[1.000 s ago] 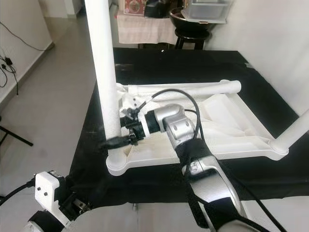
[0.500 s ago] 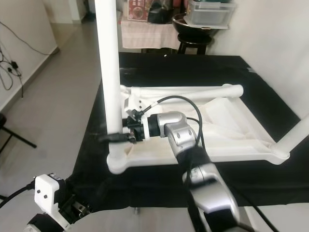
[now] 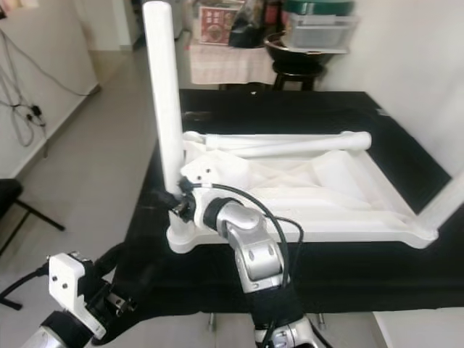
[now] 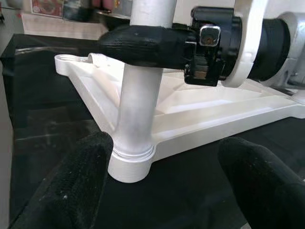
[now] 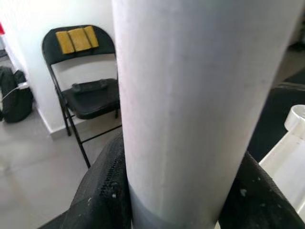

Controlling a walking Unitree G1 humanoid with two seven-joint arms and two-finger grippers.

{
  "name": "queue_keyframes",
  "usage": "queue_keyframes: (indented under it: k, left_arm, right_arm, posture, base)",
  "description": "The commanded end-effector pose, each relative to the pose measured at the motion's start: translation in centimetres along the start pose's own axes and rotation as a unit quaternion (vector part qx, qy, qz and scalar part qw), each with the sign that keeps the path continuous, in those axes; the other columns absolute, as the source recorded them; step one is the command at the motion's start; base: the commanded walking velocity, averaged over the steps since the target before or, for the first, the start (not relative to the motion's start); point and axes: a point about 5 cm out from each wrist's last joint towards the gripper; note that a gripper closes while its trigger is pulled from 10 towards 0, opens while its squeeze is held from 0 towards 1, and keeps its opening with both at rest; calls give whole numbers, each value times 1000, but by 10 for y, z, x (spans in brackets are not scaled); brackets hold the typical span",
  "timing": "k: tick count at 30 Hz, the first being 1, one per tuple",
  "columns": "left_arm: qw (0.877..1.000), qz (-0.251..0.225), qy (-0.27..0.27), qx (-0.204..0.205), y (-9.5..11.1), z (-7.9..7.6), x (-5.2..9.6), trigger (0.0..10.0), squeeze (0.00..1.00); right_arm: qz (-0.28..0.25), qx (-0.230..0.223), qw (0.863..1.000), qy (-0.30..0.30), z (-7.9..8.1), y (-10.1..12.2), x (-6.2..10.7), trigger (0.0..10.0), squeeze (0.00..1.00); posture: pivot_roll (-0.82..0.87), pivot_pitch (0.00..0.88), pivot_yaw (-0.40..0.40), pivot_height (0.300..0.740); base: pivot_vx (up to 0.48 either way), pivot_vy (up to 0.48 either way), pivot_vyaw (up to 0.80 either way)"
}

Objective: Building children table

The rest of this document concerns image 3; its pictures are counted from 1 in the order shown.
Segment black bag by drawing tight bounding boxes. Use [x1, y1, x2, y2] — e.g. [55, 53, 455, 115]
[228, 0, 287, 50]

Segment clear plastic storage bin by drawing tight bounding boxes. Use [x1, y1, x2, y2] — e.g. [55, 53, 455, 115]
[283, 14, 360, 51]

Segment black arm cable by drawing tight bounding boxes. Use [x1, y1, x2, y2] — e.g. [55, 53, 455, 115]
[192, 181, 305, 348]
[0, 262, 53, 302]

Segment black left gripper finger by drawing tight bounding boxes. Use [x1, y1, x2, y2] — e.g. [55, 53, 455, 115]
[134, 261, 169, 305]

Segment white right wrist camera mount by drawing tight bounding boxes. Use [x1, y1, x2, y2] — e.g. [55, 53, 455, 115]
[180, 154, 251, 225]

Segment black tablecloth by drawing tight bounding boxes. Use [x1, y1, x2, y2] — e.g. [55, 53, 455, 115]
[116, 88, 464, 323]

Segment black round stool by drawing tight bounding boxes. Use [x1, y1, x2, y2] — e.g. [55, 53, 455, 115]
[265, 33, 331, 91]

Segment green lid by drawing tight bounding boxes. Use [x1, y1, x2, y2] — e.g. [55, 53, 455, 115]
[283, 0, 356, 17]

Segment cloth covered side table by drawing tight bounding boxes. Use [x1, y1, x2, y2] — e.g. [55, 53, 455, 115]
[188, 43, 276, 86]

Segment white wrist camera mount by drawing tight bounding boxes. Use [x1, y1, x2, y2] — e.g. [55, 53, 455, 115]
[180, 154, 251, 225]
[47, 252, 106, 340]

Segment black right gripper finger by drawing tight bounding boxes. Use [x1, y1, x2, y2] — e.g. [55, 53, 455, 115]
[152, 187, 182, 211]

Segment white plastic children table top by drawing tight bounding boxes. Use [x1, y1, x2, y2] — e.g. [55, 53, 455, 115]
[165, 129, 439, 254]

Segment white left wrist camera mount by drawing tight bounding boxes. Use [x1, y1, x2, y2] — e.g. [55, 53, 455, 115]
[47, 252, 106, 340]

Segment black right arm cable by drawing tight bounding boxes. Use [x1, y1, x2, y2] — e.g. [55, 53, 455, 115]
[192, 181, 305, 348]

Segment red patterned box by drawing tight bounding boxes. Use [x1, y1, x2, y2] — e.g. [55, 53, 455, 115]
[197, 4, 241, 46]

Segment black power cable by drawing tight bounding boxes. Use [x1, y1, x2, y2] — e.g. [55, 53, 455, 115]
[0, 29, 99, 157]

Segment black folding chair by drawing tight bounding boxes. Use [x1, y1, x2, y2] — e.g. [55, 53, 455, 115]
[0, 178, 66, 311]

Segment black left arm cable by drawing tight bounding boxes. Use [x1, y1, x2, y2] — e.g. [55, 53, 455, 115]
[0, 262, 53, 302]

